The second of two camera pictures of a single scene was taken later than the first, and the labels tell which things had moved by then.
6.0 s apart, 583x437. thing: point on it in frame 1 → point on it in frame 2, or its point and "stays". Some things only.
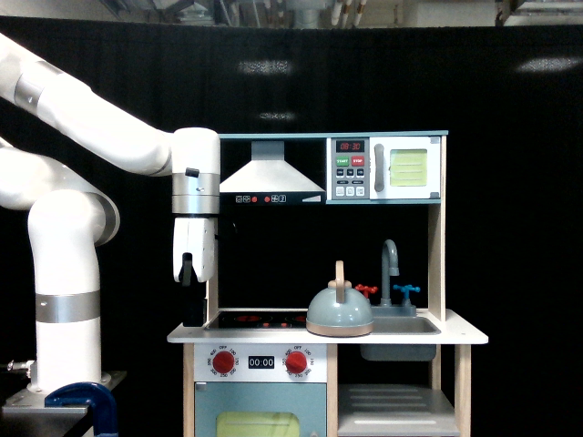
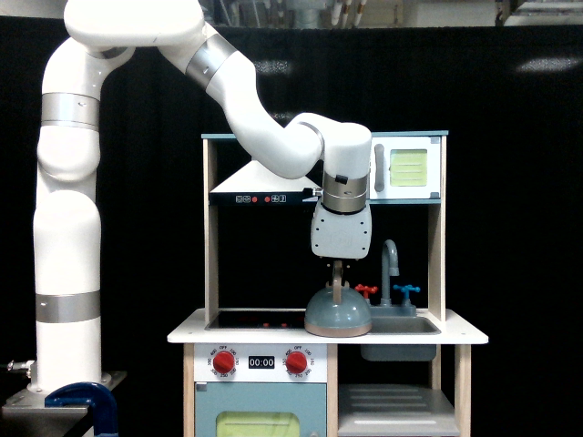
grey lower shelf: x=394 y=410 stays
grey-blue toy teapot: x=340 y=310 stays
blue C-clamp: x=100 y=402 stays
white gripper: x=193 y=249 → x=341 y=236
